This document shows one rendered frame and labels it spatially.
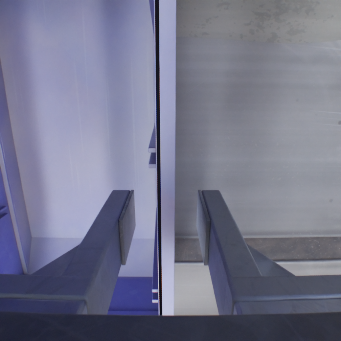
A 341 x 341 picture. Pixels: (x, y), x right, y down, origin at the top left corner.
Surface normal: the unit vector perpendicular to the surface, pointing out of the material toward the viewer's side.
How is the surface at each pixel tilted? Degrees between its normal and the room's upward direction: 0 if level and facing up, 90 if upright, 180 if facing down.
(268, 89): 0
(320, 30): 1
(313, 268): 0
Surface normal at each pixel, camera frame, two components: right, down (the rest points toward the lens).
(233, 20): 0.02, 0.32
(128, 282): 0.00, -0.93
